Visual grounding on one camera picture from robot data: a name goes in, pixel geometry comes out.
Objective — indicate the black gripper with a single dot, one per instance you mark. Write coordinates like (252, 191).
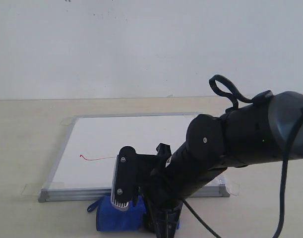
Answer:
(163, 208)

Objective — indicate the blue microfibre cloth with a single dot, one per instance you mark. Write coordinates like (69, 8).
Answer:
(110, 219)

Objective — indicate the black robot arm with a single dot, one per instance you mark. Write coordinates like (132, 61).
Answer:
(268, 129)

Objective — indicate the white board with aluminium frame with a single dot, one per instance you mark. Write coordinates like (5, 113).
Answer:
(84, 167)

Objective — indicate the clear tape front right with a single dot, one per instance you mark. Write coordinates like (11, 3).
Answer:
(227, 187)

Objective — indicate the clear tape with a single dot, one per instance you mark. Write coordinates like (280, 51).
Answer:
(34, 189)
(68, 121)
(227, 187)

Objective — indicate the clear tape front left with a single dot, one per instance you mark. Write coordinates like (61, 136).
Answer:
(34, 189)

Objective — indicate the clear tape back left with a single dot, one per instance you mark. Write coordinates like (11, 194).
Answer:
(68, 121)

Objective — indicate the black wrist camera with heatsink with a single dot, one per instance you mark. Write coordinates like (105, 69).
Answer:
(125, 186)

